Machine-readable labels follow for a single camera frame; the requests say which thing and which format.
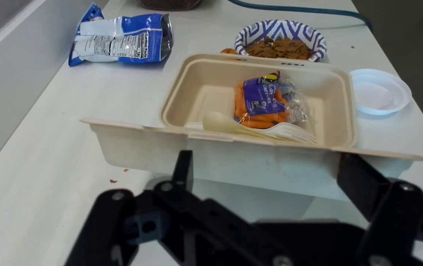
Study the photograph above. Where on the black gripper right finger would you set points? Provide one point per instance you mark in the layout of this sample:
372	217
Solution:
398	216

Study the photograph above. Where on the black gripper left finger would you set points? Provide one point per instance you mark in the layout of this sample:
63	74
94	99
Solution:
137	226

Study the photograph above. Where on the orange food crumb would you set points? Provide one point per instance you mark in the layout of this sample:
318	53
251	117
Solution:
112	180

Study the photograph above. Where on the round translucent white lid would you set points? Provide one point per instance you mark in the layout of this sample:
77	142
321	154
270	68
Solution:
378	93

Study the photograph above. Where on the white plastic fork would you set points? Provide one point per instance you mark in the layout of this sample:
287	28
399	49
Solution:
279	131

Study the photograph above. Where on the baby carrot bag purple label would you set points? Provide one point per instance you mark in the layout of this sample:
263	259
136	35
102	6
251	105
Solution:
263	100

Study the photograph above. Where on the blue chips bag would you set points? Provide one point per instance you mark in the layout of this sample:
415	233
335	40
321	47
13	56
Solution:
123	38

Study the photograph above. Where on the brown nuts pile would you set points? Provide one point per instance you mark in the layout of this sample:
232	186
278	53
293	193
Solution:
279	47

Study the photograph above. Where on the blue patterned paper plate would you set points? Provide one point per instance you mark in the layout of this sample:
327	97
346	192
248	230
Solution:
270	28

